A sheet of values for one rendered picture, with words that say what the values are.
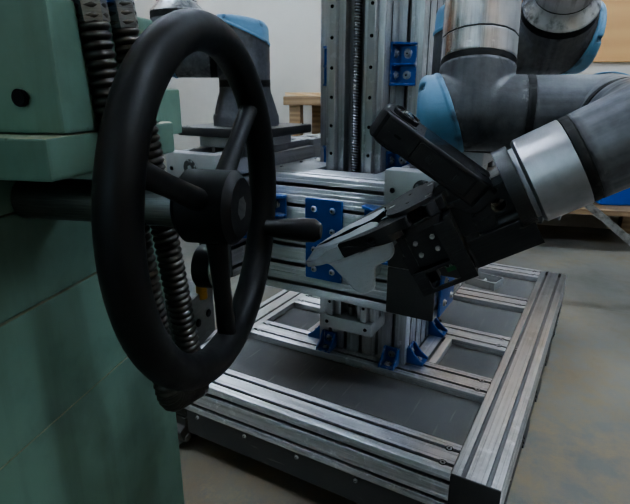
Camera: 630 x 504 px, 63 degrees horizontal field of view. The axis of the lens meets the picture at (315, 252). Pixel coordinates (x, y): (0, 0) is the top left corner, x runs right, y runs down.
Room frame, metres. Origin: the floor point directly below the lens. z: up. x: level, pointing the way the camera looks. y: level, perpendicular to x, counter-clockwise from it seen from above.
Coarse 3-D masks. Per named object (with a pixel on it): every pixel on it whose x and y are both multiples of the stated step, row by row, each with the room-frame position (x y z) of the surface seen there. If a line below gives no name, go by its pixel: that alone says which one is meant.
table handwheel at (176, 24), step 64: (128, 64) 0.31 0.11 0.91; (128, 128) 0.28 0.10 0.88; (256, 128) 0.51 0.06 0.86; (64, 192) 0.42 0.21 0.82; (128, 192) 0.27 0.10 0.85; (192, 192) 0.35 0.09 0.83; (256, 192) 0.52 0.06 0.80; (128, 256) 0.27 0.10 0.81; (256, 256) 0.50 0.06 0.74; (128, 320) 0.27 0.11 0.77; (192, 384) 0.33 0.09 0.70
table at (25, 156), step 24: (168, 96) 0.71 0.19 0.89; (168, 120) 0.71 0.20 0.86; (0, 144) 0.35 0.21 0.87; (24, 144) 0.35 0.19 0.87; (48, 144) 0.35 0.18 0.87; (72, 144) 0.37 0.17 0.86; (168, 144) 0.51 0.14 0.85; (0, 168) 0.35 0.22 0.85; (24, 168) 0.35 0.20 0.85; (48, 168) 0.35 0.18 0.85; (72, 168) 0.37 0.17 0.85
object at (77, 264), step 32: (0, 224) 0.41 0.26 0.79; (32, 224) 0.45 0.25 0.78; (64, 224) 0.49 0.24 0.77; (0, 256) 0.41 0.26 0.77; (32, 256) 0.44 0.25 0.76; (64, 256) 0.48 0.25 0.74; (0, 288) 0.40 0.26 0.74; (32, 288) 0.43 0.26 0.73; (64, 288) 0.47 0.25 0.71; (0, 320) 0.39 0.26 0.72
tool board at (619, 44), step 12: (612, 0) 3.35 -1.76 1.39; (624, 0) 3.33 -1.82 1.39; (612, 12) 3.35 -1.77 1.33; (624, 12) 3.33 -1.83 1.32; (612, 24) 3.35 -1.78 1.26; (624, 24) 3.33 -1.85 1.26; (612, 36) 3.34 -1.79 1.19; (624, 36) 3.33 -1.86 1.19; (600, 48) 3.36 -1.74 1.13; (612, 48) 3.34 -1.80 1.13; (624, 48) 3.32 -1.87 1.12; (600, 60) 3.35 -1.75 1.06; (612, 60) 3.34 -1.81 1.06; (624, 60) 3.32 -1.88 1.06
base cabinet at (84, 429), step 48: (96, 288) 0.52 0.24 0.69; (0, 336) 0.39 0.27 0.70; (48, 336) 0.44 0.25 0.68; (96, 336) 0.51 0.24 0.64; (0, 384) 0.38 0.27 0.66; (48, 384) 0.43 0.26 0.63; (96, 384) 0.49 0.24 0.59; (144, 384) 0.58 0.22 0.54; (0, 432) 0.37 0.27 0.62; (48, 432) 0.42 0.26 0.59; (96, 432) 0.48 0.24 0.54; (144, 432) 0.57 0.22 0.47; (0, 480) 0.36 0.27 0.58; (48, 480) 0.41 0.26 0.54; (96, 480) 0.47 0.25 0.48; (144, 480) 0.56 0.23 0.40
